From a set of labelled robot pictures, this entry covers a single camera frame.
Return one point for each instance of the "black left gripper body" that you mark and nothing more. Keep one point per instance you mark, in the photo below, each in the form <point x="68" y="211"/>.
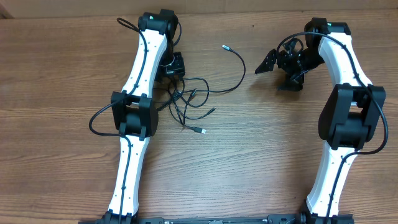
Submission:
<point x="176" y="66"/>

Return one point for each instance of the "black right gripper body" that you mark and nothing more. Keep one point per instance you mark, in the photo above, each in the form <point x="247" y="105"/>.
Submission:
<point x="309" y="58"/>

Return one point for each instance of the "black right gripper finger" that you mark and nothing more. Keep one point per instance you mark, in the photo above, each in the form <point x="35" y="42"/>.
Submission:
<point x="292" y="83"/>
<point x="267" y="65"/>

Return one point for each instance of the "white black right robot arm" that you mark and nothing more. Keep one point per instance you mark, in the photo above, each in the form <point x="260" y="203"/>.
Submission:
<point x="348" y="120"/>

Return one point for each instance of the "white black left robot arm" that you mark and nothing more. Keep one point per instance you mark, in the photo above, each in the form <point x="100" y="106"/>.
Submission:
<point x="134" y="112"/>

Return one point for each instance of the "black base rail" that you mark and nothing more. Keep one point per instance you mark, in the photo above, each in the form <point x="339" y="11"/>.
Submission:
<point x="217" y="220"/>

